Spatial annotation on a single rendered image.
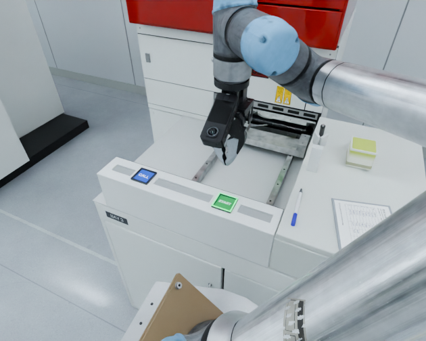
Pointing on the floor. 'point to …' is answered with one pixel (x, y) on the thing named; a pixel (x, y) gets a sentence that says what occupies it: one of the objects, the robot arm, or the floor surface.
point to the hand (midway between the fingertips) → (224, 162)
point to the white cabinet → (180, 261)
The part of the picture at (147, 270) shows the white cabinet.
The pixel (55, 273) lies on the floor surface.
